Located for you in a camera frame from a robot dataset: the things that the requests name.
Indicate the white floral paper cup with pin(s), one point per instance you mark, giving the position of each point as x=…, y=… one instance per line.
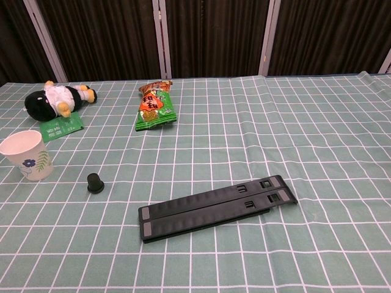
x=22, y=149

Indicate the green orange snack bag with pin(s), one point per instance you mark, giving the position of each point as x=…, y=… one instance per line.
x=154, y=107

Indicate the green checkered tablecloth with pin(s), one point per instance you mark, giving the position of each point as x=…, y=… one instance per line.
x=244, y=183

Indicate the black folded laptop stand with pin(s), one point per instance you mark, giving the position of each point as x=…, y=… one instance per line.
x=210, y=207

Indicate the small black rubber cap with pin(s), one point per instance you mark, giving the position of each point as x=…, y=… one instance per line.
x=94, y=184

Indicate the dark pleated curtain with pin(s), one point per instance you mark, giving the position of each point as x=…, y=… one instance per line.
x=214, y=33

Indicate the green sachet packet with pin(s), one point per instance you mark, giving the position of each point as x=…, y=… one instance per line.
x=61, y=126

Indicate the black white plush doll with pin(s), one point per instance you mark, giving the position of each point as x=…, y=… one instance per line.
x=46, y=102

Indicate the white screen frame post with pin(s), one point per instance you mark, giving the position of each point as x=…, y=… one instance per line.
x=162, y=36
x=46, y=36
x=386, y=62
x=268, y=36

